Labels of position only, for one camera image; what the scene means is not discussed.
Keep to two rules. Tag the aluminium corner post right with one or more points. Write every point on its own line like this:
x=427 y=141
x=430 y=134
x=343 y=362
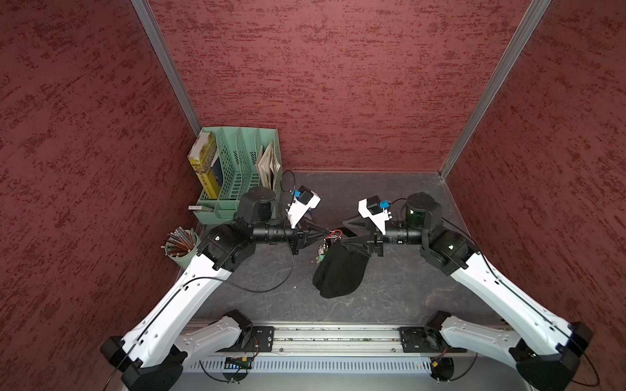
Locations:
x=526 y=27

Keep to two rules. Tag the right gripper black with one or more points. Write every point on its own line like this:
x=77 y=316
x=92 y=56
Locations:
x=376 y=237

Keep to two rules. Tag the white perforated cable tray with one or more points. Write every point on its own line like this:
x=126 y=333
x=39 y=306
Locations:
x=341 y=365

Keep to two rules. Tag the white ruler stick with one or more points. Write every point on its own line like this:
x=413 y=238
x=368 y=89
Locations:
x=202 y=208

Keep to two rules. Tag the yellow book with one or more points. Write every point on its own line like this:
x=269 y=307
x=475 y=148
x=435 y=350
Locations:
x=201 y=157

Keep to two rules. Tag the green plastic file organizer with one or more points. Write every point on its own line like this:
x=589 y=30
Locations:
x=238 y=151

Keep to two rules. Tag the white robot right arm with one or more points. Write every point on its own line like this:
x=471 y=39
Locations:
x=542 y=347

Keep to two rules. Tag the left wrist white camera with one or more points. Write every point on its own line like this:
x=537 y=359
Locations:
x=304 y=199

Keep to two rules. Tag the wrist white camera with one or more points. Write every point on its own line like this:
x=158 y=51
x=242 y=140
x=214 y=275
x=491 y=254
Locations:
x=304 y=199
x=376 y=210

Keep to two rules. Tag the aluminium corner post left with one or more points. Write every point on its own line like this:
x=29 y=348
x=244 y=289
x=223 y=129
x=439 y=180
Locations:
x=163 y=53

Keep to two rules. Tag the black corduroy bag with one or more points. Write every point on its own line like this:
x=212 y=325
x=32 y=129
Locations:
x=341 y=272

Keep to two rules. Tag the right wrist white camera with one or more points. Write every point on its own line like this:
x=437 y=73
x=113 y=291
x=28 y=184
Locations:
x=376 y=210

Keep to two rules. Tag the green pencil cup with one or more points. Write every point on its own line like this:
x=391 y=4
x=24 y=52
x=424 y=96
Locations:
x=184 y=262

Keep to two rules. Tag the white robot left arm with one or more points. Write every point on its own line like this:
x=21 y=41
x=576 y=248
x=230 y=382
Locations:
x=153 y=354

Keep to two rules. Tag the aluminium corner post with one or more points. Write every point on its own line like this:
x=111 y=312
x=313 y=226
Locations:
x=163 y=53
x=526 y=27

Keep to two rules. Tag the pencils bundle in cup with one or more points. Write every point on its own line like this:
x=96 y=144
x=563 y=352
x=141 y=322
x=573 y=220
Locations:
x=180 y=242

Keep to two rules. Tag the yellow blue doll decoration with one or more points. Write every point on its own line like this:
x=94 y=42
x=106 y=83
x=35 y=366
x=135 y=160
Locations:
x=322 y=251

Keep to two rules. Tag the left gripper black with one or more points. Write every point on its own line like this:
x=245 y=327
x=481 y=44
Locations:
x=301 y=236

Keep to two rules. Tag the papers and brown folder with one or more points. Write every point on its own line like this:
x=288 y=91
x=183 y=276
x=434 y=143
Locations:
x=268 y=166

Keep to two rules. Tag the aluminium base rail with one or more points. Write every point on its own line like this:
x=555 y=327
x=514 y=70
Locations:
x=363 y=340

